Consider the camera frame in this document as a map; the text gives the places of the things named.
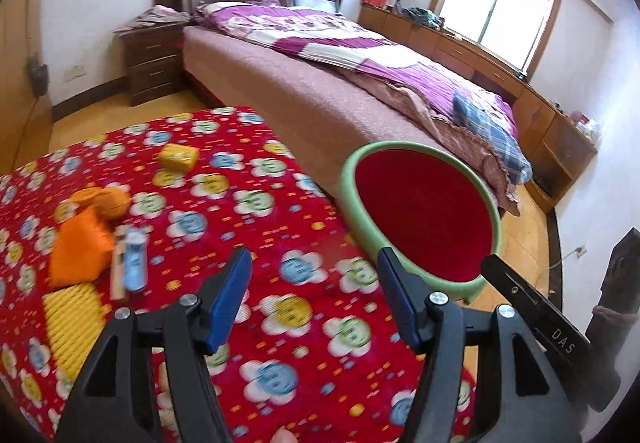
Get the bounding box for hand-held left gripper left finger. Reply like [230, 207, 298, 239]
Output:
[55, 247, 253, 443]

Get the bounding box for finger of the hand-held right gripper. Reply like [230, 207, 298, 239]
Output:
[481, 254, 593, 366]

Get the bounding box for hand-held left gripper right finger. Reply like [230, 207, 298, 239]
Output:
[377, 248, 586, 443]

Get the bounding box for red bucket with green rim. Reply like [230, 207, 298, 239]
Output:
[340, 141, 502, 306]

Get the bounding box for white and blue packet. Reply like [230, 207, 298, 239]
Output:
[111, 225, 150, 301]

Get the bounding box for small yellow block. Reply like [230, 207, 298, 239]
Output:
[158, 143, 200, 171]

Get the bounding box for orange cloth piece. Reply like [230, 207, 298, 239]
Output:
[49, 207, 117, 289]

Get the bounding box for orange ball toy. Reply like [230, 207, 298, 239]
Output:
[70, 186, 132, 224]

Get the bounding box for yellow foam fruit net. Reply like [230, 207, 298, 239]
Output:
[41, 282, 113, 376]

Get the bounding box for red smiley flower tablecloth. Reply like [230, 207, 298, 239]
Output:
[0, 107, 478, 443]

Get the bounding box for blue plaid pillow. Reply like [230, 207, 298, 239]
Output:
[452, 90, 533, 184]

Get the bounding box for low wooden cabinet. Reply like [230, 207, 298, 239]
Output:
[359, 3, 598, 214]

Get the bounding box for brown ruffled blanket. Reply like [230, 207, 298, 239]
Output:
[350, 68, 523, 216]

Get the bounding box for bed with purple quilt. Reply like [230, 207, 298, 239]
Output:
[182, 3, 533, 216]

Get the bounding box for dark wooden nightstand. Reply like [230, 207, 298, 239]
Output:
[114, 20, 190, 108]

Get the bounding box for purple patterned quilt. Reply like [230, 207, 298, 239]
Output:
[194, 2, 518, 134]

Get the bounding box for blue clothes pile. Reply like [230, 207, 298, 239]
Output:
[395, 5, 443, 30]

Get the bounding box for pink folded clothes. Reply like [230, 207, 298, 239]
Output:
[114, 5, 193, 34]

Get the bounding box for black hanging bag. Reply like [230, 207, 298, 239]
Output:
[27, 54, 51, 98]

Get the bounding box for light wooden wardrobe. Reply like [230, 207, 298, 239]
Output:
[0, 0, 53, 174]

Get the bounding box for black cable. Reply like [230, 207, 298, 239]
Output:
[10, 93, 40, 174]

